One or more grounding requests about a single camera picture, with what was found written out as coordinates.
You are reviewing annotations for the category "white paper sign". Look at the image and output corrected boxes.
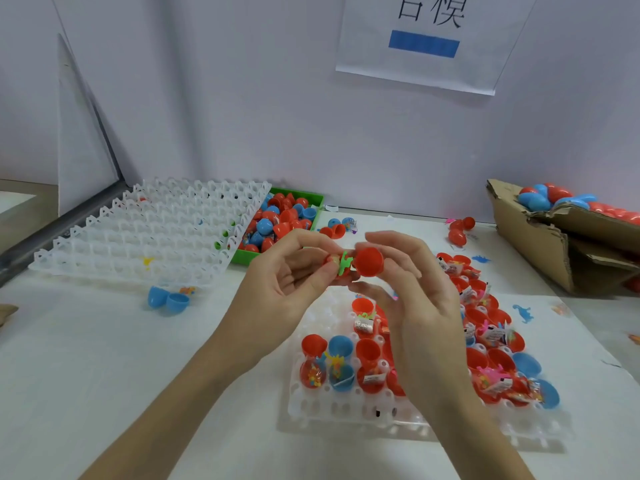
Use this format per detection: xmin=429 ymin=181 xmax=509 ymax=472
xmin=335 ymin=0 xmax=538 ymax=97

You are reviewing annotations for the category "clear triangular panel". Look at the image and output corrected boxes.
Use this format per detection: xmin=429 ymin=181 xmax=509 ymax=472
xmin=57 ymin=33 xmax=121 ymax=216

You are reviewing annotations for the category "person's right hand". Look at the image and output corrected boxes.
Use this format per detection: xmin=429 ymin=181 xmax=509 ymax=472
xmin=350 ymin=231 xmax=476 ymax=411

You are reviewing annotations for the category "pile of finished eggs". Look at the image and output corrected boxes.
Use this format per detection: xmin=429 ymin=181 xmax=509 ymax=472
xmin=516 ymin=181 xmax=640 ymax=224

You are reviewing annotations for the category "clear plastic egg tray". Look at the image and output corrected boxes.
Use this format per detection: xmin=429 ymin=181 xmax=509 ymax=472
xmin=288 ymin=249 xmax=571 ymax=441
xmin=28 ymin=177 xmax=273 ymax=289

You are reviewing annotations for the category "small capsule cluster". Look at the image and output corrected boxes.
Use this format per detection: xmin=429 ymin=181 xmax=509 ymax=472
xmin=319 ymin=217 xmax=358 ymax=240

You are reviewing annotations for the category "person's left forearm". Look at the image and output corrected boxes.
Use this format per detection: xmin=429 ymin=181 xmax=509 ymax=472
xmin=80 ymin=339 xmax=256 ymax=480

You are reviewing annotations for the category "person's left hand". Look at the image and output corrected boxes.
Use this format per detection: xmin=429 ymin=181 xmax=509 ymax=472
xmin=210 ymin=231 xmax=346 ymax=381

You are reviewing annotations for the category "grey metal rail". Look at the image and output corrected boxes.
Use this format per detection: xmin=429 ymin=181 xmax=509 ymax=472
xmin=0 ymin=179 xmax=129 ymax=286

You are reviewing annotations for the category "blue egg shell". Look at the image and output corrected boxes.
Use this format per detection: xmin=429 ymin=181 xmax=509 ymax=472
xmin=147 ymin=285 xmax=191 ymax=315

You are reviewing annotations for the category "cardboard box of capsules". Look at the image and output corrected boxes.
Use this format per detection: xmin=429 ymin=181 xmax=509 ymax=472
xmin=487 ymin=179 xmax=640 ymax=294

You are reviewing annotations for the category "person's right forearm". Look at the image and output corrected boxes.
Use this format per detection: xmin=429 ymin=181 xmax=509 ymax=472
xmin=425 ymin=385 xmax=536 ymax=480

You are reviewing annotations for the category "green plastic tray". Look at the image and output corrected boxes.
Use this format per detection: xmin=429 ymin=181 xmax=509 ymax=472
xmin=232 ymin=187 xmax=326 ymax=268

